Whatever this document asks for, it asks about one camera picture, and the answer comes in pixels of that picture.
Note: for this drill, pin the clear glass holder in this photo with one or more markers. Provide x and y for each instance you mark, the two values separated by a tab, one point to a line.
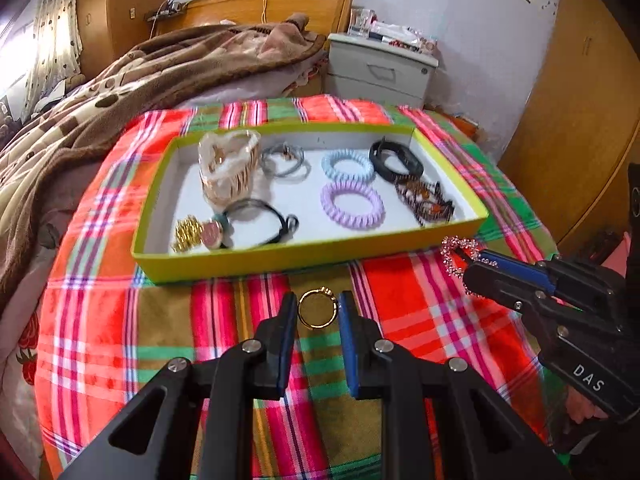
362	22

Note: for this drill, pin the leopard print hair clip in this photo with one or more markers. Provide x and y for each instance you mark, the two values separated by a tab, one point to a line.
425	205

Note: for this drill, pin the person's right hand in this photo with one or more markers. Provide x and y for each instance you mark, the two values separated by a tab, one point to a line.
582	410

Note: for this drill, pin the red plaid cloth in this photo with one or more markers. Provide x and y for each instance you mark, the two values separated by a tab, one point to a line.
125	335

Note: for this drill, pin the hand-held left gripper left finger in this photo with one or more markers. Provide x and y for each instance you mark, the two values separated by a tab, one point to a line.
287	350

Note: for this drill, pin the clutter of small packets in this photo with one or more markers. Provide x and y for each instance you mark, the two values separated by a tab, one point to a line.
405	37

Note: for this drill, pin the yellow-green shallow cardboard box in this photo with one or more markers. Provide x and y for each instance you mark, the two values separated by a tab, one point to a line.
310	195

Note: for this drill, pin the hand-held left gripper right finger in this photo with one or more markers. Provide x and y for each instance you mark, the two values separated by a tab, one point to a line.
350	355

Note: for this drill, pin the dotted curtain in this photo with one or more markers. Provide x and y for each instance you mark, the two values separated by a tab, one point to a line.
55	35

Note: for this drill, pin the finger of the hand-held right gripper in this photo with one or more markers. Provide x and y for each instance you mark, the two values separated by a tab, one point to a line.
520	272
500	290

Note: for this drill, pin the wooden headboard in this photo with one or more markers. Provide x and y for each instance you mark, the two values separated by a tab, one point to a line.
300	5

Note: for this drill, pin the brown patterned blanket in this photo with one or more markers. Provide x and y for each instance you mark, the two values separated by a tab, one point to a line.
100	90

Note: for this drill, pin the tall wooden cabinet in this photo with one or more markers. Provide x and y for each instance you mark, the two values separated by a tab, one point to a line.
125	0

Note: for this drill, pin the grey nightstand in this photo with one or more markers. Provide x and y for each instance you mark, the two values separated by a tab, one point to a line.
380	80

